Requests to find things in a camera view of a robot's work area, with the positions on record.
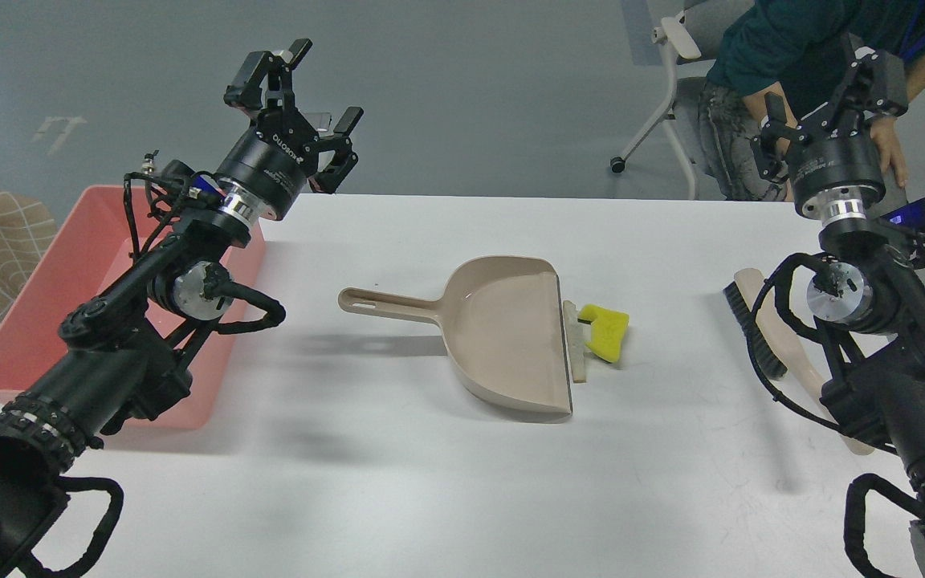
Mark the white office chair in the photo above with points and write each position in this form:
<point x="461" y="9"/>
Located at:
<point x="692" y="34"/>

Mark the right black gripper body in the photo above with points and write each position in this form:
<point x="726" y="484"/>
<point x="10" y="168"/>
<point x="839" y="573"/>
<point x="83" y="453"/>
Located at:
<point x="836" y="160"/>

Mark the yellow sponge piece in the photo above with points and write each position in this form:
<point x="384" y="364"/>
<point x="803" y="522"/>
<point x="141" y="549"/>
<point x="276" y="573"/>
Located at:
<point x="608" y="329"/>

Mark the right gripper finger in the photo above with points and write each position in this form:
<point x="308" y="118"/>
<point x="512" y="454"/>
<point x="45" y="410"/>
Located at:
<point x="770" y="148"/>
<point x="874" y="82"/>

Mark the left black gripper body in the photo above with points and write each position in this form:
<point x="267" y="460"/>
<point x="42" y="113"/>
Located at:
<point x="279" y="156"/>

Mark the person in teal sweater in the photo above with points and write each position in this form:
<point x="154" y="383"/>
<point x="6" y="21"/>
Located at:
<point x="793" y="49"/>

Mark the beige plastic dustpan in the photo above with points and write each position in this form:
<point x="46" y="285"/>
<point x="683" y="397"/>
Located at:
<point x="501" y="319"/>

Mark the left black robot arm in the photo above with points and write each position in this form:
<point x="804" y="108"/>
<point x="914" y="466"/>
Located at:
<point x="129" y="348"/>

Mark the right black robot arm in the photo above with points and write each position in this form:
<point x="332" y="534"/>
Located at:
<point x="860" y="297"/>

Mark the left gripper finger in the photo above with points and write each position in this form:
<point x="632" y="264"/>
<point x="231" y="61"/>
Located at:
<point x="265" y="79"/>
<point x="343" y="158"/>

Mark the pink plastic bin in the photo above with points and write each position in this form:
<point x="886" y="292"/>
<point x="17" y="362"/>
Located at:
<point x="90" y="250"/>

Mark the beige brush with black bristles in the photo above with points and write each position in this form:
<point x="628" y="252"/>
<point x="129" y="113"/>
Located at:
<point x="776" y="348"/>

